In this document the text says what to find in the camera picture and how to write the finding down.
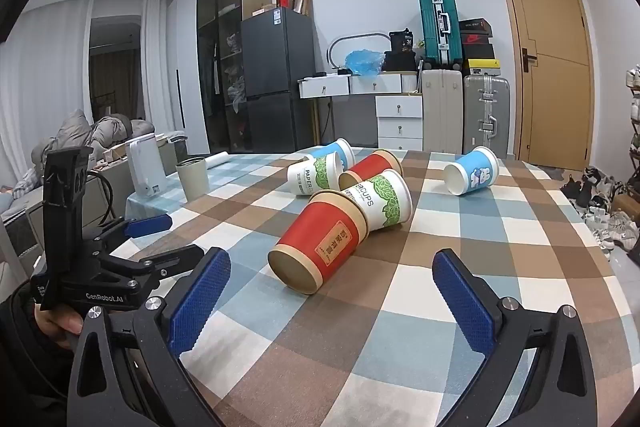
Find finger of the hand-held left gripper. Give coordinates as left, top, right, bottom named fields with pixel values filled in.
left=100, top=244, right=206, bottom=290
left=92, top=214, right=173, bottom=254

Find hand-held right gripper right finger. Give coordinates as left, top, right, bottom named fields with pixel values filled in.
left=432, top=249, right=613, bottom=427

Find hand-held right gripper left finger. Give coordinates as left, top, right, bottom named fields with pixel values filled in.
left=66, top=247, right=232, bottom=427

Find red paper cup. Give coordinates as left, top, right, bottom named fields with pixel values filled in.
left=345, top=149, right=405, bottom=190
left=266, top=189, right=371, bottom=296

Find person's left forearm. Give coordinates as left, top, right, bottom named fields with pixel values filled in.
left=0, top=282, right=81, bottom=427

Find white green-leaf paper cup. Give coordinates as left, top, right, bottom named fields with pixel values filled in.
left=286, top=153, right=346, bottom=198
left=338, top=168, right=413, bottom=233

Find blue cartoon paper cup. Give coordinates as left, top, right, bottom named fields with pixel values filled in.
left=443, top=146, right=501, bottom=196
left=307, top=138, right=356, bottom=170

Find person's left hand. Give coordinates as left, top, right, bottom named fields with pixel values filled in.
left=32, top=306, right=86, bottom=338

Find white electric kettle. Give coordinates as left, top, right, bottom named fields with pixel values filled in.
left=124, top=133, right=168, bottom=198

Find beige tumbler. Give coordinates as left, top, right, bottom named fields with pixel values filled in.
left=175, top=157, right=210, bottom=202

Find checkered tablecloth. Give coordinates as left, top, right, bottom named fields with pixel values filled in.
left=125, top=149, right=621, bottom=427

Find grey container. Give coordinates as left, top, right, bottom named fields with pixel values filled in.
left=157, top=132, right=190, bottom=178

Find grey jackets on sofa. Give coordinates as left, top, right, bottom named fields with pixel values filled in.
left=30, top=109, right=153, bottom=168

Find white curtain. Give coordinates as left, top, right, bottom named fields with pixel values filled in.
left=0, top=0, right=93, bottom=188
left=140, top=0, right=176, bottom=132

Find pile of shoes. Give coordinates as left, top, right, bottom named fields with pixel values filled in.
left=560, top=167, right=640, bottom=253

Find dark glass cabinet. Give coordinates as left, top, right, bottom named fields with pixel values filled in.
left=196, top=0, right=273, bottom=155

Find beige suitcase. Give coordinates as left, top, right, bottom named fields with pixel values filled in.
left=421, top=68, right=464, bottom=154

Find silver suitcase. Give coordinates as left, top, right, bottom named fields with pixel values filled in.
left=463, top=74, right=511, bottom=160

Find white chest of drawers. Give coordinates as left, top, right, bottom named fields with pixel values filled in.
left=376, top=94, right=423, bottom=152

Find black refrigerator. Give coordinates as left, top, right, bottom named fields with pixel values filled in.
left=241, top=7, right=317, bottom=154

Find white desk drawer unit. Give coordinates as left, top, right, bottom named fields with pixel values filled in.
left=349, top=73, right=403, bottom=95
left=298, top=78, right=351, bottom=98

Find yellow white shoe box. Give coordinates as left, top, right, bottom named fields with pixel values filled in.
left=462, top=59, right=498, bottom=76

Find shoe rack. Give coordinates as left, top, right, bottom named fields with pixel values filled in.
left=625, top=64, right=640, bottom=188

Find wooden door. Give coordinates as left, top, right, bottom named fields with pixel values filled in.
left=491, top=0, right=596, bottom=170

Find blue plastic bag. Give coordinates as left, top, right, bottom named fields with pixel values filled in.
left=345, top=49, right=385, bottom=78

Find black bag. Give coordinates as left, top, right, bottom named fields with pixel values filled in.
left=384, top=29, right=418, bottom=72

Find oval mirror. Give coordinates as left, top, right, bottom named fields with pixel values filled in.
left=326, top=32, right=391, bottom=70

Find teal suitcase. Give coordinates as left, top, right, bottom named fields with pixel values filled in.
left=418, top=0, right=463, bottom=68

